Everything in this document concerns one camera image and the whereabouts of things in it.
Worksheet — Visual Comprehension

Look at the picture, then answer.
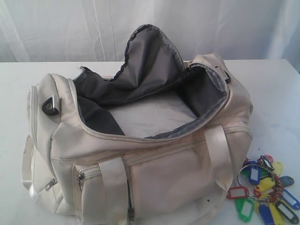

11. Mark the cream duffel bag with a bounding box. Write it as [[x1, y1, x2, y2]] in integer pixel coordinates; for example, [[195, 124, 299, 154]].
[[22, 24, 253, 225]]

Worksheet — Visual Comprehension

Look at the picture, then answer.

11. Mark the colourful key tag bunch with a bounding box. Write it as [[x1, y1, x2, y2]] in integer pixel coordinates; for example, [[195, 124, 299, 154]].
[[226, 155, 300, 225]]

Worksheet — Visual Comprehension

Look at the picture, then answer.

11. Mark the white backdrop curtain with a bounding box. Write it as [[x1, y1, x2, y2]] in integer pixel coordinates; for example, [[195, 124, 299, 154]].
[[0, 0, 300, 63]]

